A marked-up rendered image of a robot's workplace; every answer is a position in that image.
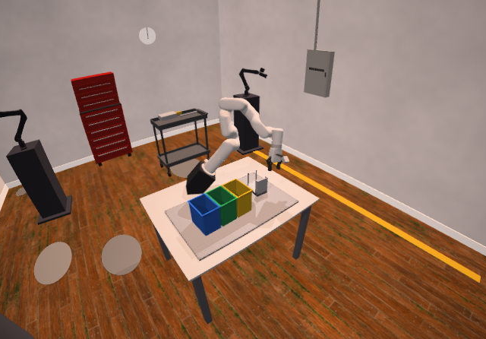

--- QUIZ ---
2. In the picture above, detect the blue bin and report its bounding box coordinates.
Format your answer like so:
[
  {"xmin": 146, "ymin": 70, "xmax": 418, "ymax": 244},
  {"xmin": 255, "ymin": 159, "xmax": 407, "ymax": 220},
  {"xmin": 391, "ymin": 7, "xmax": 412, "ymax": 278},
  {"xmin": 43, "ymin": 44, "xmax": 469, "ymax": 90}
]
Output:
[{"xmin": 188, "ymin": 193, "xmax": 221, "ymax": 236}]

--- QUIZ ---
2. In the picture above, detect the yellow bin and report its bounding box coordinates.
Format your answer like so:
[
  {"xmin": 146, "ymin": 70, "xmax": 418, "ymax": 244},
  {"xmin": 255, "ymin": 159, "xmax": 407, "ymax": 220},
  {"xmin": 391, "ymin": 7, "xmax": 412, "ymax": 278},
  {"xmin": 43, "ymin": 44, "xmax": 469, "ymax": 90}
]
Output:
[{"xmin": 221, "ymin": 179, "xmax": 253, "ymax": 217}]

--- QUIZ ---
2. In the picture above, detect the green bin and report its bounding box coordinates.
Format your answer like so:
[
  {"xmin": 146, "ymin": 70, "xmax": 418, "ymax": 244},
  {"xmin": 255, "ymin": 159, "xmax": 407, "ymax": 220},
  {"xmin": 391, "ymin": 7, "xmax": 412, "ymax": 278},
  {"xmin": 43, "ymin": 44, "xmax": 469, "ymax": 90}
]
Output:
[{"xmin": 205, "ymin": 186, "xmax": 238, "ymax": 227}]

